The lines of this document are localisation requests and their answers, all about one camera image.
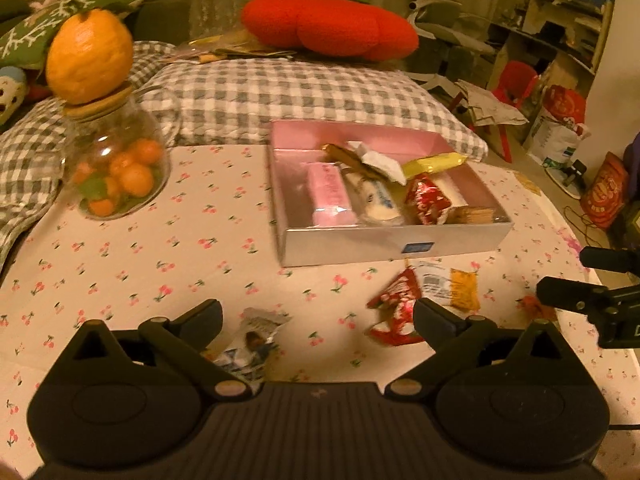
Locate gold orange snack packet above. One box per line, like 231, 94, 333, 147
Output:
407, 258, 482, 314

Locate black floor cable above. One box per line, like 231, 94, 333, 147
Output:
564, 204, 603, 248

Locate red plastic chair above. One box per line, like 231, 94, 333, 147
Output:
489, 60, 542, 162

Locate wooden shelf unit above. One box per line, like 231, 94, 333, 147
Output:
492, 0, 615, 92

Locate blue plush toy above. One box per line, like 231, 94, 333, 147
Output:
0, 64, 29, 130

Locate silver foil snack packet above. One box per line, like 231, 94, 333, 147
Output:
211, 306, 294, 388

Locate large orange fruit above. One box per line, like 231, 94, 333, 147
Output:
45, 8, 135, 120

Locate red snack packet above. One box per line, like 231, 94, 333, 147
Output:
403, 173, 454, 226
366, 266, 427, 347

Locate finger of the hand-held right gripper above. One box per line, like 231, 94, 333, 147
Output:
580, 246, 640, 275
536, 276, 608, 315

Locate large yellow snack packet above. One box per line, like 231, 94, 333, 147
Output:
402, 152, 469, 179

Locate red tomato plush cushion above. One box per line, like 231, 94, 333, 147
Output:
240, 0, 421, 63

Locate large grey checkered pillow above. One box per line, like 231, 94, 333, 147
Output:
135, 57, 490, 163

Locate white and red sack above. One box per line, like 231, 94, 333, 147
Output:
524, 84, 594, 170

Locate pink cardboard box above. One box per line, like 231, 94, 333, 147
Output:
267, 119, 515, 268

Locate clear brown biscuit packet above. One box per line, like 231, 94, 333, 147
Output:
449, 204, 504, 224

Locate small gold brown packet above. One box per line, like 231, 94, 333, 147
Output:
320, 142, 377, 177

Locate pile of small orange candies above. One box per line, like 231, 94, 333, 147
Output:
74, 138, 157, 219

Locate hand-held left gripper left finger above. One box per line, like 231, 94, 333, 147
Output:
65, 299, 255, 401

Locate dark green cushion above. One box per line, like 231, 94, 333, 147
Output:
0, 0, 33, 23

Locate small red plush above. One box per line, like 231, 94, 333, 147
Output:
24, 81, 52, 104

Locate red orange printed bag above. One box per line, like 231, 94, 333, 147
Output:
579, 151, 632, 232

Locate green pillow with white print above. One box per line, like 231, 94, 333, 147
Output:
0, 0, 147, 70

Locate cherry print bedsheet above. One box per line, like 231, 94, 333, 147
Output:
0, 142, 640, 480

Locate pink wafer packet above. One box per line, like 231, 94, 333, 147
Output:
306, 161, 360, 227

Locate round glass jar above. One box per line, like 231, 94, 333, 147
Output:
62, 91, 172, 221

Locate crumpled paper sheet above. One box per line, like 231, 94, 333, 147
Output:
451, 79, 529, 129

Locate white office chair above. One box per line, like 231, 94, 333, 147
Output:
406, 0, 497, 92

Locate orange and white snack packet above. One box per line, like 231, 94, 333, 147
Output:
520, 294, 557, 322

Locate gold foil wrappers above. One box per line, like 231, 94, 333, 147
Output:
160, 29, 297, 65

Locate small silver white packet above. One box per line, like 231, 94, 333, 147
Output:
440, 184, 469, 209

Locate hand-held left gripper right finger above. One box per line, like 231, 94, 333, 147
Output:
385, 297, 566, 395

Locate small black device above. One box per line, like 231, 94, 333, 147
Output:
561, 159, 589, 192

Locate white and blue snack packet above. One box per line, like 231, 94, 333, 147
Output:
344, 171, 407, 227

